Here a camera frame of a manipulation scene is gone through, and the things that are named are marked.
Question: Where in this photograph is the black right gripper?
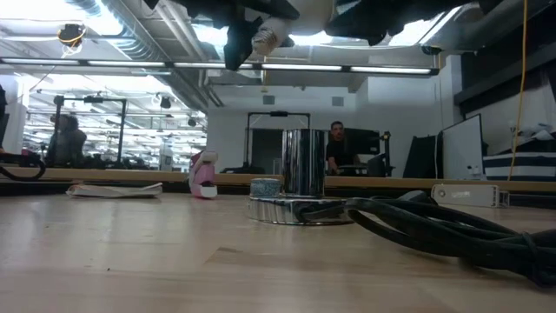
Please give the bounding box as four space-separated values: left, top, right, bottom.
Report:
324 0 479 47

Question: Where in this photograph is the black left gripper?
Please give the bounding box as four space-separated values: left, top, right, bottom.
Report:
145 0 301 71

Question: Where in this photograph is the chrome lamp socket base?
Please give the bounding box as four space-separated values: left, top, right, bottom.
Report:
248 128 355 226

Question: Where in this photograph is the black monitor on arm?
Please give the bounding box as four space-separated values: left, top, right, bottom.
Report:
342 128 394 177

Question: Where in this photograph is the long ceiling light strip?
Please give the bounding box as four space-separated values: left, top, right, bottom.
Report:
0 56 440 77

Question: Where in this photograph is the person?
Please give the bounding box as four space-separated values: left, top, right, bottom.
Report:
325 120 362 176
45 113 88 169

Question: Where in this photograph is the blue tape roll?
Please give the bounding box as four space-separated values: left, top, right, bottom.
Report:
249 177 282 198

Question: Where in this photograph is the white board panel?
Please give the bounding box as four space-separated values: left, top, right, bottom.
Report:
441 113 486 181

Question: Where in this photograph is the light brown wooden desk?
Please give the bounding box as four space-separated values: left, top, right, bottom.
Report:
0 167 556 195

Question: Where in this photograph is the navy white striped box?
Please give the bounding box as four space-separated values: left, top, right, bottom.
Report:
482 150 556 182

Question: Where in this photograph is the black ceiling device yellow wire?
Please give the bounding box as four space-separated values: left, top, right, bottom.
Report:
57 23 87 57

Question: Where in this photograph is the black lamp power cord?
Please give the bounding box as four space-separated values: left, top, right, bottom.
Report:
295 190 556 288

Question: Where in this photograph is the black looped cable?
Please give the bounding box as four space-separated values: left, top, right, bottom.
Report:
0 150 47 183

